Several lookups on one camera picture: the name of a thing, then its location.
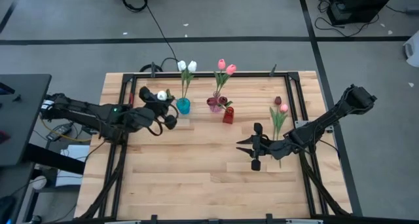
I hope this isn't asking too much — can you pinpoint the black power adapter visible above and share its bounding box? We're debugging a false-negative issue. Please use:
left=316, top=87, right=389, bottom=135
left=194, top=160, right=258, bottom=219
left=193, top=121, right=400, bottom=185
left=45, top=123, right=73, bottom=142

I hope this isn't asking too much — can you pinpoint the teal glass vase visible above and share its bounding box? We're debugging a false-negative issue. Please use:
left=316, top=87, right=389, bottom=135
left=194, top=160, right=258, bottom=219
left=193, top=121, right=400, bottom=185
left=175, top=97, right=191, bottom=115

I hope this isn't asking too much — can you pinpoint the white artificial tulip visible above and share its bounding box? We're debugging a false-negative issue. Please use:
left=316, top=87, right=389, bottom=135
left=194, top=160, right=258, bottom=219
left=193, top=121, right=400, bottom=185
left=156, top=88, right=175, bottom=102
left=177, top=60, right=189, bottom=102
left=183, top=60, right=198, bottom=102

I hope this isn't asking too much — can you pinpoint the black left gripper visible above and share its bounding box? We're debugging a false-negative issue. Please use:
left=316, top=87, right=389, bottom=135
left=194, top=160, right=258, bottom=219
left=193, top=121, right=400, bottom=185
left=139, top=86, right=179, bottom=130

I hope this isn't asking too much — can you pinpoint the white box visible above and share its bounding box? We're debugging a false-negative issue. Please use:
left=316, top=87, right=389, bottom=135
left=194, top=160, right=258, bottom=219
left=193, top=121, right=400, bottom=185
left=54, top=144, right=92, bottom=188

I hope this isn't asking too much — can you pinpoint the white round object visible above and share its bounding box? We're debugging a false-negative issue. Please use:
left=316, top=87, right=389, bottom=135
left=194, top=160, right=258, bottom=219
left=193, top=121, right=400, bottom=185
left=31, top=175, right=48, bottom=191

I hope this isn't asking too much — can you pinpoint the black aluminium table frame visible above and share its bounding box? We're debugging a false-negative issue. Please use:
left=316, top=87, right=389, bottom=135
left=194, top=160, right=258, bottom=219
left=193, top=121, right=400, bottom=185
left=77, top=71, right=353, bottom=224

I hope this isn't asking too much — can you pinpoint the black floor cable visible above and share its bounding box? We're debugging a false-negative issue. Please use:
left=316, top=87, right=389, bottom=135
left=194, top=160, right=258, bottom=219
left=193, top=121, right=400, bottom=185
left=121, top=0, right=179, bottom=73

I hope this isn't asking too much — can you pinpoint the red glass vase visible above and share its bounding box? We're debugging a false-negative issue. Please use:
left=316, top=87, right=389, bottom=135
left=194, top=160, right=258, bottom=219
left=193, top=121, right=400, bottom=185
left=222, top=106, right=235, bottom=125

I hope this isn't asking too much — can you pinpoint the black side desk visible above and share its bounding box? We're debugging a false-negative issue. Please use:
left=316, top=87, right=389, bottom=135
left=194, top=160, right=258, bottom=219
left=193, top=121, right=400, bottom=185
left=0, top=73, right=52, bottom=168

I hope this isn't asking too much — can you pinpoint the pink glass vase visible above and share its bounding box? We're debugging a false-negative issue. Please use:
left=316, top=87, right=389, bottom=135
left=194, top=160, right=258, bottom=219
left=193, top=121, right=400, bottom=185
left=209, top=91, right=227, bottom=113

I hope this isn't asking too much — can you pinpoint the black equipment case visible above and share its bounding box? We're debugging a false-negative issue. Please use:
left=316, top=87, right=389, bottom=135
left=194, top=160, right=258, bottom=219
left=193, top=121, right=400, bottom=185
left=326, top=0, right=401, bottom=26

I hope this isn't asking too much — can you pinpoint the pink artificial tulip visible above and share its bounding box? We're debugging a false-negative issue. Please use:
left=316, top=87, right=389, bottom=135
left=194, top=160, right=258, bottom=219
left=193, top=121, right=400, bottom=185
left=215, top=64, right=237, bottom=96
left=213, top=58, right=227, bottom=96
left=274, top=103, right=289, bottom=169

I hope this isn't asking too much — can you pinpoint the white plastic object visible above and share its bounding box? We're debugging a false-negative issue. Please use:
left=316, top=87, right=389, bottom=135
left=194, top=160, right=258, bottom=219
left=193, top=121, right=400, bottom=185
left=403, top=29, right=419, bottom=68

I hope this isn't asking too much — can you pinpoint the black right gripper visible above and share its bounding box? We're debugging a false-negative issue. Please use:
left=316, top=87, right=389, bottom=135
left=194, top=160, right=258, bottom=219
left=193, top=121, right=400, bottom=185
left=235, top=122, right=274, bottom=172

